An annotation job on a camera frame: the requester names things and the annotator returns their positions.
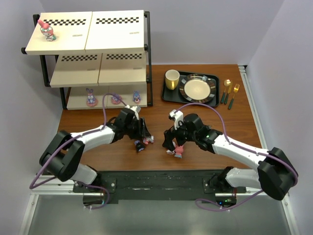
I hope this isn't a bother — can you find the beige black three-tier shelf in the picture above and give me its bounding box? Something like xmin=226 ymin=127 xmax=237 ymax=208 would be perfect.
xmin=21 ymin=10 xmax=153 ymax=110

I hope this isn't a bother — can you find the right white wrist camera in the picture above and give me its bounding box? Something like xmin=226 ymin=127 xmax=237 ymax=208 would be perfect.
xmin=169 ymin=110 xmax=183 ymax=130

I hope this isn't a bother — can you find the pink bunny blue skirt toy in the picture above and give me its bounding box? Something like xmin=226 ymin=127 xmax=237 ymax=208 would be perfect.
xmin=174 ymin=145 xmax=184 ymax=158

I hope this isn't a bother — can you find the striped rim dinner plate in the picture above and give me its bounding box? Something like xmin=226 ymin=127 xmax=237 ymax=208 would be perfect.
xmin=179 ymin=74 xmax=217 ymax=103

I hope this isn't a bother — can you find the gold fork green handle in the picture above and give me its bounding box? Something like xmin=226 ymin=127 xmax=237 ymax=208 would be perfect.
xmin=228 ymin=84 xmax=240 ymax=110

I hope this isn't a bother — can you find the pink bunny frilly dress toy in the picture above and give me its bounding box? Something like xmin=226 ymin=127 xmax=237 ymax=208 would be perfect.
xmin=143 ymin=136 xmax=154 ymax=145

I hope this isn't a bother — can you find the pink bunny green hat toy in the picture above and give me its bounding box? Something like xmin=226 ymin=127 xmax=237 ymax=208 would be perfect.
xmin=37 ymin=20 xmax=56 ymax=42

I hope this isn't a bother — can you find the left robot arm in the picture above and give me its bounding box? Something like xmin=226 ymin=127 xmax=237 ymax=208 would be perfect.
xmin=39 ymin=107 xmax=154 ymax=185

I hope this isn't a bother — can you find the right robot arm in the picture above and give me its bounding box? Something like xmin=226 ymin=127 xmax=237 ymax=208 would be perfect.
xmin=162 ymin=110 xmax=298 ymax=201

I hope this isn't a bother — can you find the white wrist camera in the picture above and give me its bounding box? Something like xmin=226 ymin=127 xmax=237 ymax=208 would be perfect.
xmin=124 ymin=105 xmax=141 ymax=114
xmin=169 ymin=110 xmax=183 ymax=130

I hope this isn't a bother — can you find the purple bunny holding cake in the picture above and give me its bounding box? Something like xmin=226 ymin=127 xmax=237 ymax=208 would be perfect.
xmin=133 ymin=91 xmax=141 ymax=104

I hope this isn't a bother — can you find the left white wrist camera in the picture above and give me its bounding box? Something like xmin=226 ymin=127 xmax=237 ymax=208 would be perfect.
xmin=124 ymin=105 xmax=141 ymax=114

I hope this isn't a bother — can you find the black imp toy left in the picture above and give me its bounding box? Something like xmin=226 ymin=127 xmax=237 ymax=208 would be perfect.
xmin=134 ymin=140 xmax=145 ymax=153

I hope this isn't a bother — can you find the gold knife green handle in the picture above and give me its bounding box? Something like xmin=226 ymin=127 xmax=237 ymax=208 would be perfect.
xmin=223 ymin=82 xmax=232 ymax=104

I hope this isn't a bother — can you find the gold spoon green handle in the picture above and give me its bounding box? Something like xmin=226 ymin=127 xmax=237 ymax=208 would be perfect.
xmin=221 ymin=79 xmax=231 ymax=104

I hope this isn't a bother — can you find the black plastic tray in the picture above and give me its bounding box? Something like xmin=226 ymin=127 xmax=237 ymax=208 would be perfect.
xmin=161 ymin=71 xmax=220 ymax=107

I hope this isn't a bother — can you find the yellow ceramic mug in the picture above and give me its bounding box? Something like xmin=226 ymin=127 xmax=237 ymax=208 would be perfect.
xmin=165 ymin=70 xmax=180 ymax=90

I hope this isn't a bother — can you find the purple bunny with pink bow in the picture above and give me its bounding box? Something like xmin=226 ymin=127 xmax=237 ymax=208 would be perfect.
xmin=86 ymin=88 xmax=98 ymax=107

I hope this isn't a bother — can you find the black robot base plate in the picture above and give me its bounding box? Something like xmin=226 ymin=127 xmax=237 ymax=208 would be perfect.
xmin=73 ymin=169 xmax=246 ymax=205

